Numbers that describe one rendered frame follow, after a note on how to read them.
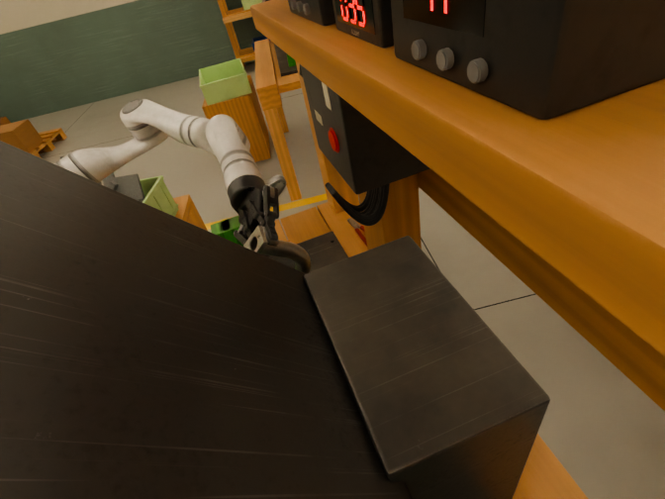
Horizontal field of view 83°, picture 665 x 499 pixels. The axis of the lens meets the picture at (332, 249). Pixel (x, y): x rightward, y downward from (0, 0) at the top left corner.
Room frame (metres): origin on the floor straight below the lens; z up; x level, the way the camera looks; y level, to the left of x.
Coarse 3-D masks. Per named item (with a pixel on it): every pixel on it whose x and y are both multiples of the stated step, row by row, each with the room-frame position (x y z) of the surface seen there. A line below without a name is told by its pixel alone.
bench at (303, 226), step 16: (320, 208) 1.12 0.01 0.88; (288, 224) 1.08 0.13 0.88; (304, 224) 1.05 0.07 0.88; (320, 224) 1.03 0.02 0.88; (336, 224) 1.01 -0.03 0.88; (288, 240) 1.00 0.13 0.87; (304, 240) 0.97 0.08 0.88; (352, 240) 0.91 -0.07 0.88; (544, 448) 0.23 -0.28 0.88; (528, 464) 0.21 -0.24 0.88; (544, 464) 0.21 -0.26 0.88; (560, 464) 0.20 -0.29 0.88; (528, 480) 0.19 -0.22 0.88; (544, 480) 0.18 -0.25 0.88; (560, 480) 0.18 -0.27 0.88; (528, 496) 0.17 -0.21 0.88; (544, 496) 0.16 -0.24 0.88; (560, 496) 0.16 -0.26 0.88; (576, 496) 0.15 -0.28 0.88
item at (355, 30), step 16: (336, 0) 0.45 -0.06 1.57; (368, 0) 0.36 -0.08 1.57; (384, 0) 0.35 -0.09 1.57; (336, 16) 0.45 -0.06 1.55; (352, 16) 0.41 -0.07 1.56; (368, 16) 0.37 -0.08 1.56; (384, 16) 0.35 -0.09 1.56; (352, 32) 0.41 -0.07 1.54; (368, 32) 0.37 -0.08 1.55; (384, 32) 0.35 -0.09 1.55; (384, 48) 0.35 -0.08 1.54
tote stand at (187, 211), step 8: (176, 200) 1.61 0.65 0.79; (184, 200) 1.59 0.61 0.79; (184, 208) 1.52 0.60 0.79; (192, 208) 1.59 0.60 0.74; (176, 216) 1.47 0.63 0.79; (184, 216) 1.46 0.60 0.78; (192, 216) 1.55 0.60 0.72; (200, 216) 1.64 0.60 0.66; (192, 224) 1.50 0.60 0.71; (200, 224) 1.59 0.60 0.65
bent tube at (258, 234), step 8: (256, 232) 0.53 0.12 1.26; (248, 240) 0.54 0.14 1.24; (256, 240) 0.54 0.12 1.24; (264, 240) 0.50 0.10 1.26; (248, 248) 0.52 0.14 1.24; (256, 248) 0.51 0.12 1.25; (264, 248) 0.51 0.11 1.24; (272, 248) 0.52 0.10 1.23; (280, 248) 0.52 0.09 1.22; (288, 248) 0.53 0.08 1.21; (296, 248) 0.54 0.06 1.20; (280, 256) 0.53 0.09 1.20; (288, 256) 0.53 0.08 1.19; (296, 256) 0.53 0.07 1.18; (304, 256) 0.54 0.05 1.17; (296, 264) 0.55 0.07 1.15; (304, 264) 0.54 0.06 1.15; (304, 272) 0.55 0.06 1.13
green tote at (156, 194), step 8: (160, 176) 1.52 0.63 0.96; (144, 184) 1.54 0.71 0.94; (152, 184) 1.53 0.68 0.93; (160, 184) 1.49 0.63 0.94; (144, 192) 1.54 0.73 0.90; (152, 192) 1.41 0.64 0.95; (160, 192) 1.47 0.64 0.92; (168, 192) 1.52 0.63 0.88; (144, 200) 1.35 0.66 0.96; (152, 200) 1.39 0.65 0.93; (160, 200) 1.44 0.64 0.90; (168, 200) 1.48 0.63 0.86; (160, 208) 1.41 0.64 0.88; (168, 208) 1.46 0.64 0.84; (176, 208) 1.51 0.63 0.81
